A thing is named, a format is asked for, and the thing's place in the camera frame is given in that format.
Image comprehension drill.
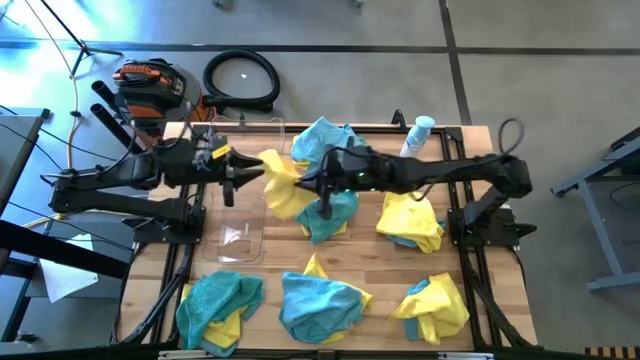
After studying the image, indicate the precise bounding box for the black tripod stand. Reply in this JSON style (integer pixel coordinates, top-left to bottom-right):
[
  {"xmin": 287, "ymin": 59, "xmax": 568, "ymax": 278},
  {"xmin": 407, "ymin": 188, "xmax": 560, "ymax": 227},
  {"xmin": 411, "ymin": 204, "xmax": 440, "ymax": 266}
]
[{"xmin": 39, "ymin": 0, "xmax": 124, "ymax": 77}]

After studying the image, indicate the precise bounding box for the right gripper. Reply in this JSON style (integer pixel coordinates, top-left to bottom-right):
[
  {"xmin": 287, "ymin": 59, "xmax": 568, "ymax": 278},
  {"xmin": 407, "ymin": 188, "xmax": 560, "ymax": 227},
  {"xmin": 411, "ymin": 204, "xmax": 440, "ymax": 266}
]
[{"xmin": 295, "ymin": 143, "xmax": 374, "ymax": 221}]

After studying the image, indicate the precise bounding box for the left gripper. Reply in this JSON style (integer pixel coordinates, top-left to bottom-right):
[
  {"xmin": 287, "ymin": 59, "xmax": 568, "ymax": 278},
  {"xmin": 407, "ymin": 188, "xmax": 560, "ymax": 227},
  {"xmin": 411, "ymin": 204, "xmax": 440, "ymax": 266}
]
[{"xmin": 187, "ymin": 133, "xmax": 266, "ymax": 208}]

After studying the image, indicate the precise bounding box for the orange black shop vacuum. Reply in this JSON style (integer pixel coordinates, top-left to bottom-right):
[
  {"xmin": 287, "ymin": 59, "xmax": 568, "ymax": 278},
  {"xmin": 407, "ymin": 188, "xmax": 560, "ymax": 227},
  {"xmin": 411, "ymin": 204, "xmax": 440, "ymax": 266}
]
[{"xmin": 112, "ymin": 58, "xmax": 211, "ymax": 139}]

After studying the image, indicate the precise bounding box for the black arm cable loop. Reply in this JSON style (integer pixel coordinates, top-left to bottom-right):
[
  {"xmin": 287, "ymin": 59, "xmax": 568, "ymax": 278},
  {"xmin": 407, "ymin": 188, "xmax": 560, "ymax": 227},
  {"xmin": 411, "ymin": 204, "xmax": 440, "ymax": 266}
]
[{"xmin": 498, "ymin": 117, "xmax": 526, "ymax": 157}]

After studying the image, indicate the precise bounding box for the white paper sheet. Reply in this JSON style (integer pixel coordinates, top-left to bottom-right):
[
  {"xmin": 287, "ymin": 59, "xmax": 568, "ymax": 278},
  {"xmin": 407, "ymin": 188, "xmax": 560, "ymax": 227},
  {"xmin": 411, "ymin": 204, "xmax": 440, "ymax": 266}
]
[{"xmin": 38, "ymin": 232, "xmax": 100, "ymax": 304}]

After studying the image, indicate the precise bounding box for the grey desk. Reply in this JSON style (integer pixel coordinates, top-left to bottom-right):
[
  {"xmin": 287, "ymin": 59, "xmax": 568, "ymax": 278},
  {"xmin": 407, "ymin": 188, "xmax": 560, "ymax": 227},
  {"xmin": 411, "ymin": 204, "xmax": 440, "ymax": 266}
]
[{"xmin": 0, "ymin": 107, "xmax": 51, "ymax": 211}]

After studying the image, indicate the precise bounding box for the black metal stand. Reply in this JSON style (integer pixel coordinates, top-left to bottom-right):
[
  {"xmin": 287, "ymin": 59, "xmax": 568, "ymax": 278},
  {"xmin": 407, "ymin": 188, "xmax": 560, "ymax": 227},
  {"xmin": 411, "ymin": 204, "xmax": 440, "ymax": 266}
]
[{"xmin": 0, "ymin": 219, "xmax": 132, "ymax": 346}]

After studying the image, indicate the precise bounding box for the yellow cable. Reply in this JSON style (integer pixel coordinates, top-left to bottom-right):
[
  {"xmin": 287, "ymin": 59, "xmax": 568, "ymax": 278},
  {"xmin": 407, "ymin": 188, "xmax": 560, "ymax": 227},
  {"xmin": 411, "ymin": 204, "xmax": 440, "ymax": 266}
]
[{"xmin": 22, "ymin": 0, "xmax": 81, "ymax": 169}]

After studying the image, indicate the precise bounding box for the spray bottle with blue cap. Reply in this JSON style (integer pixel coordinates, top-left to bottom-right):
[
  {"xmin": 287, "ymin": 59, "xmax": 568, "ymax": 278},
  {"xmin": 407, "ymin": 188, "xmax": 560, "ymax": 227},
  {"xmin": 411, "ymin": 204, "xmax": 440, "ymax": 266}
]
[{"xmin": 398, "ymin": 115, "xmax": 436, "ymax": 159}]

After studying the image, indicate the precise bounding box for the silver bar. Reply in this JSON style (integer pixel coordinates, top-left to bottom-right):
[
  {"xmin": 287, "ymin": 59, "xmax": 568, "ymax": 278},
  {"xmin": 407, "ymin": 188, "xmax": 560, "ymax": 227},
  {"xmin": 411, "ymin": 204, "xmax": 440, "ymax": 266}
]
[
  {"xmin": 437, "ymin": 351, "xmax": 496, "ymax": 360},
  {"xmin": 158, "ymin": 349, "xmax": 221, "ymax": 360}
]

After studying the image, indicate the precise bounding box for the black aluminium table frame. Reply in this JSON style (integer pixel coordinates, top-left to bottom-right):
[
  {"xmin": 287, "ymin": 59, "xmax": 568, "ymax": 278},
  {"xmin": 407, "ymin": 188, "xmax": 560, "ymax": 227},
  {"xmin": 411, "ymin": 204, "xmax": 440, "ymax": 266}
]
[{"xmin": 112, "ymin": 108, "xmax": 539, "ymax": 360}]

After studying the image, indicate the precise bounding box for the black vacuum wand tube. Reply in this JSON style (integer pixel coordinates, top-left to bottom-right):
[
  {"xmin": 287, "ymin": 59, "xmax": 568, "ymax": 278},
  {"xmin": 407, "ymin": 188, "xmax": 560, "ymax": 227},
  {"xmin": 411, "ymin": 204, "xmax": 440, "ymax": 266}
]
[
  {"xmin": 89, "ymin": 102, "xmax": 149, "ymax": 154},
  {"xmin": 89, "ymin": 79, "xmax": 121, "ymax": 107}
]

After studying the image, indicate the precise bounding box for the black vacuum hose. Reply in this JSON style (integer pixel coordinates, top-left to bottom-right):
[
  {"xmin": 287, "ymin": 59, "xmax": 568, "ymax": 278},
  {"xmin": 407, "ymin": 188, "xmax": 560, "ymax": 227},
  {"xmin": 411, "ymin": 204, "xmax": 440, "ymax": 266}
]
[{"xmin": 202, "ymin": 48, "xmax": 282, "ymax": 114}]

